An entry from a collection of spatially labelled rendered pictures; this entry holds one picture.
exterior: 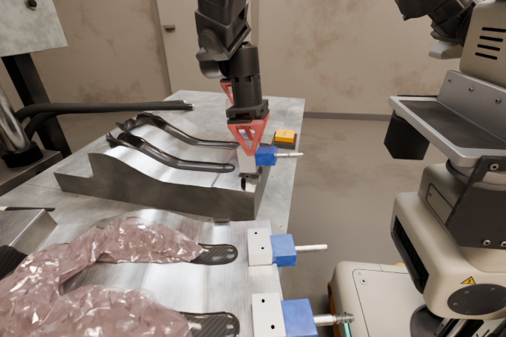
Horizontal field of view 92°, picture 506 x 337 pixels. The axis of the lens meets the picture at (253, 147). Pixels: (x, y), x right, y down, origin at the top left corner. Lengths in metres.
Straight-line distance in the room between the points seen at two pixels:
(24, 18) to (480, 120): 1.27
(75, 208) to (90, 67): 3.20
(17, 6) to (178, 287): 1.04
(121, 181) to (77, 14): 3.22
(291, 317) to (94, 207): 0.50
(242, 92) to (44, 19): 0.92
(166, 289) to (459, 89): 0.58
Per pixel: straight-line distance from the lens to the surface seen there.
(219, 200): 0.53
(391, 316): 1.13
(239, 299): 0.40
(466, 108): 0.56
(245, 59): 0.46
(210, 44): 0.43
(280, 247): 0.43
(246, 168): 0.51
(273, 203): 0.60
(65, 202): 0.75
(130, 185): 0.62
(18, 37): 1.18
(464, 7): 0.69
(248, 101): 0.46
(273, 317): 0.36
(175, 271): 0.41
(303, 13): 2.96
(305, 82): 3.07
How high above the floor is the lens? 1.20
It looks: 30 degrees down
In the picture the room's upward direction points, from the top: straight up
